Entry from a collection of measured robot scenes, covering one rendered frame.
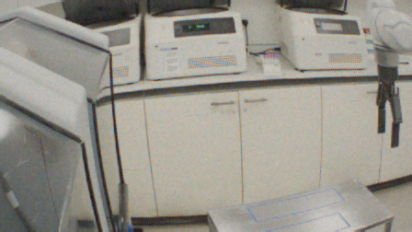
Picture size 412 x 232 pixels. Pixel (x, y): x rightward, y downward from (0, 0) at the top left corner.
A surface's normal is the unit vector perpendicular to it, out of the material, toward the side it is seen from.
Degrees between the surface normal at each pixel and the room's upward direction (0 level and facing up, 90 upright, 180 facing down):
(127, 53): 90
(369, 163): 90
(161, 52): 90
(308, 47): 90
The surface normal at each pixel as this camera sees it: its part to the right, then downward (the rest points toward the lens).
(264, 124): 0.09, 0.26
